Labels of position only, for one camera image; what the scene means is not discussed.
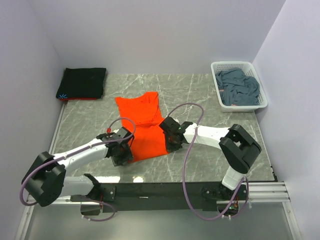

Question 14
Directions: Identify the orange t shirt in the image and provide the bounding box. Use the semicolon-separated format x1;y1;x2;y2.
115;91;168;162

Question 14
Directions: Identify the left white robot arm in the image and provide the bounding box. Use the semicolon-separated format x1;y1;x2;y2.
21;127;134;207

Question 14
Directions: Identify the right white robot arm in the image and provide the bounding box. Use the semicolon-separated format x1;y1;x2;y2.
159;116;262;200

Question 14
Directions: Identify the black base crossbar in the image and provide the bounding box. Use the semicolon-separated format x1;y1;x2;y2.
79;181;238;216

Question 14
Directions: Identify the grey blue t shirt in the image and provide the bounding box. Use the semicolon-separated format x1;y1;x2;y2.
215;68;260;106

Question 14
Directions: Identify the white plastic laundry basket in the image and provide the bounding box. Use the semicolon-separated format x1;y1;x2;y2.
210;61;268;112

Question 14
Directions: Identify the folded red t shirt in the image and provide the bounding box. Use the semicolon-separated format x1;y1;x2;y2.
59;97;99;101

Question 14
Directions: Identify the folded black t shirt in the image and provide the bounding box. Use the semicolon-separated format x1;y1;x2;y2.
55;67;108;99

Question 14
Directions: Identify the aluminium frame rail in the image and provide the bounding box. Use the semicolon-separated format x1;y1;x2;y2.
15;182;301;240

